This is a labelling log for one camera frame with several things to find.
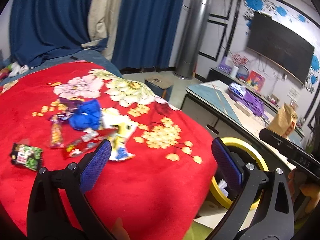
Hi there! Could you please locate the left hand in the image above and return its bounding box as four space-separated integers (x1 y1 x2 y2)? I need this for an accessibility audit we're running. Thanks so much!
111 218 130 240

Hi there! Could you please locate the blue sofa cover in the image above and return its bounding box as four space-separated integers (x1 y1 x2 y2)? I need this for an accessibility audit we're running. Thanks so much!
1 49 123 86

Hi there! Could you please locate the yellow white snack bag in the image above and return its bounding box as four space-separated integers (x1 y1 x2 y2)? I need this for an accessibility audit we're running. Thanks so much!
100 107 138 162

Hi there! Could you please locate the blue plastic bag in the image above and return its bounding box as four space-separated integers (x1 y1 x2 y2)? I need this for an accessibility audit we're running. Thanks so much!
68 99 101 131

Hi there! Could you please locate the silver tower air conditioner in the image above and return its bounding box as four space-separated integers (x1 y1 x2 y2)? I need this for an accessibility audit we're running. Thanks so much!
174 0 212 80

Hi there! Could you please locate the red candy wrapper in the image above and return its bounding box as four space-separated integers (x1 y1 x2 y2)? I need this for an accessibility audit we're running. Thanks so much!
62 127 117 159

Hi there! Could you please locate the blue storage stool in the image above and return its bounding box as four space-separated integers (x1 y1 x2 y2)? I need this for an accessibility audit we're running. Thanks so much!
144 74 174 101

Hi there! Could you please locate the white cup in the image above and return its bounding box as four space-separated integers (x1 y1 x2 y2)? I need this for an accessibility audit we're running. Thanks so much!
230 66 239 79

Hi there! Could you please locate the black television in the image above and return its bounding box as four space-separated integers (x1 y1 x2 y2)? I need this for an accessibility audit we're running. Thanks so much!
246 12 315 83

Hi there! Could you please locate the purple candy wrapper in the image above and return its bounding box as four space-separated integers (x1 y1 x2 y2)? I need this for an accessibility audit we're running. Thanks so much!
49 97 84 124

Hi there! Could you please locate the left blue curtain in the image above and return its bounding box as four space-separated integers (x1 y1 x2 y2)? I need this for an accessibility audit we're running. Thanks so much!
9 0 92 67

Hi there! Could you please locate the blue curtain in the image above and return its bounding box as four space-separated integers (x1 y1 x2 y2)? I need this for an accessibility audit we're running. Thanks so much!
111 0 183 69
9 0 92 67

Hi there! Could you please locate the coffee table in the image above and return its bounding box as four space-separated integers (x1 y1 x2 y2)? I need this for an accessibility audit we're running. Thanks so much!
181 80 296 172

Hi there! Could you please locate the yellow rimmed trash bin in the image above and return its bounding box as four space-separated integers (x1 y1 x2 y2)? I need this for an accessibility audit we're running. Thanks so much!
210 137 269 209

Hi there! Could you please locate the green black snack packet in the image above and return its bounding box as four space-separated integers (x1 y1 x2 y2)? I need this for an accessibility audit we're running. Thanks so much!
10 143 43 171

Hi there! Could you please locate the purple bag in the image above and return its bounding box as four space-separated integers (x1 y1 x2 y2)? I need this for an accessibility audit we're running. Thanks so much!
228 90 267 118

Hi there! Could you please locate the right hand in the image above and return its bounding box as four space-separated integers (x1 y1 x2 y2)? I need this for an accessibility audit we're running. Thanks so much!
288 168 319 221

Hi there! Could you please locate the tissue pack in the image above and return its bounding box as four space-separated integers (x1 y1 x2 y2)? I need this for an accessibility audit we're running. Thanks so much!
228 83 247 97

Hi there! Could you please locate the red floral blanket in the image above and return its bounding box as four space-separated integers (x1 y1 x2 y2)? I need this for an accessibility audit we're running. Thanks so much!
1 61 217 239

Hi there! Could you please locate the colourful picture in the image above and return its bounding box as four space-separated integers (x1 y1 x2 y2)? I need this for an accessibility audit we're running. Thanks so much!
246 70 266 92

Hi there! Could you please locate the red berry branch decoration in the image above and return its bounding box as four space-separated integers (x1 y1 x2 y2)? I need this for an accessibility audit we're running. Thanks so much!
231 53 250 66

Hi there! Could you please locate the right blue curtain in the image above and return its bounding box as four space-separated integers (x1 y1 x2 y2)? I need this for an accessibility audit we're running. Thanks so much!
111 0 183 69

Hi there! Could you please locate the brown paper bag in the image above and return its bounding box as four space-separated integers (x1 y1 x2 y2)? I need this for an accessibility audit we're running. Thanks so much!
267 103 298 139

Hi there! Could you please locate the orange snack wrapper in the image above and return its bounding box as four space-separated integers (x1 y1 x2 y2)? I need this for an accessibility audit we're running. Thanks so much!
50 122 64 148

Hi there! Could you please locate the white plush toy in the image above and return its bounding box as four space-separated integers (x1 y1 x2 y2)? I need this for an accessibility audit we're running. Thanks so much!
8 62 33 77

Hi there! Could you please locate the white crumpled tissue in bin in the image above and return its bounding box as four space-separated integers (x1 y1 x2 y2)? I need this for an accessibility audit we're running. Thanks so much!
218 179 229 197

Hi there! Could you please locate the beige curtain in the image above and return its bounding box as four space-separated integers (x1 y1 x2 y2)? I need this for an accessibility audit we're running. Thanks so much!
81 0 122 60

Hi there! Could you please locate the tv cabinet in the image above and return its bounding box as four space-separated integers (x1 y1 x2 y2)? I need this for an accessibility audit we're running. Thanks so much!
206 68 279 113

